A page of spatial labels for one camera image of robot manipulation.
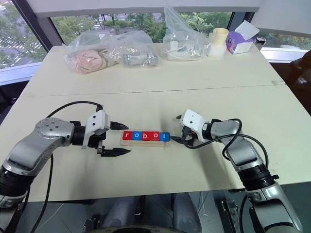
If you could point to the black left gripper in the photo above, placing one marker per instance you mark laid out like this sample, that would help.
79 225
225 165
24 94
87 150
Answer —
96 140

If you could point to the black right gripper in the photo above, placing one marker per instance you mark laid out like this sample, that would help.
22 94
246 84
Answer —
188 134

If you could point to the blue letter tile t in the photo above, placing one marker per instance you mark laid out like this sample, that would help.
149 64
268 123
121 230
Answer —
162 138

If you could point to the red letter tile b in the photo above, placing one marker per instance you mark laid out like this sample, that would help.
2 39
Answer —
143 138

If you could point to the red letter tile o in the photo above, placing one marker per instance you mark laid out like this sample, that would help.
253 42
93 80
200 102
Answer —
153 138

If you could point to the wooden letter tray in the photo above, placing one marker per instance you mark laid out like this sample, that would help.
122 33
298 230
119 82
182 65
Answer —
145 143

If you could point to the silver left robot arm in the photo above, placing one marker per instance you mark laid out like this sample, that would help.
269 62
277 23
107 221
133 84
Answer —
43 136

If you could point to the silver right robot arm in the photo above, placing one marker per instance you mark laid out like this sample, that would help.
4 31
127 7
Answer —
243 150

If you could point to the red letter tile r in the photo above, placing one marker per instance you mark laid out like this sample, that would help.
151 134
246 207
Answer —
125 138

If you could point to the blue letter tile o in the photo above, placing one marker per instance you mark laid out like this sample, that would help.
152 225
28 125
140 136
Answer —
133 138

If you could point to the clear bag with grey parts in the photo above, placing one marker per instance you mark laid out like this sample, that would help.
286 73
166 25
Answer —
139 60

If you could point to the clear bag with pink cloth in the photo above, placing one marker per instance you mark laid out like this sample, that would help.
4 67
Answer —
87 60

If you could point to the small black clamp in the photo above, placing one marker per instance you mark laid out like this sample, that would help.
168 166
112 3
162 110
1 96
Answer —
92 221

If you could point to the purple tissue box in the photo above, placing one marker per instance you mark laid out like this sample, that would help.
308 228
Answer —
239 44

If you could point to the dark lidded cup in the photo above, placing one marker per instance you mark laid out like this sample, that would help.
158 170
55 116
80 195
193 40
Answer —
260 43

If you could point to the dark brown chair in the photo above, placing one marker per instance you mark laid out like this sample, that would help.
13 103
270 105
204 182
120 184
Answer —
298 72

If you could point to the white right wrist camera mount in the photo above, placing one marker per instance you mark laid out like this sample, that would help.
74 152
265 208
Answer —
192 119

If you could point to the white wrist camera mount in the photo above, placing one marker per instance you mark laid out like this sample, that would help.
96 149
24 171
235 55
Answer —
192 119
94 121

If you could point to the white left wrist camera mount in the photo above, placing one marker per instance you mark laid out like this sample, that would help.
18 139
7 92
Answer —
94 121

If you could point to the black metal bracket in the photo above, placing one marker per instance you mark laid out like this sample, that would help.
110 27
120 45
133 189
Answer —
230 214

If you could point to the dark window frame post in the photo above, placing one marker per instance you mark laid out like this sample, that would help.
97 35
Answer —
40 21
241 20

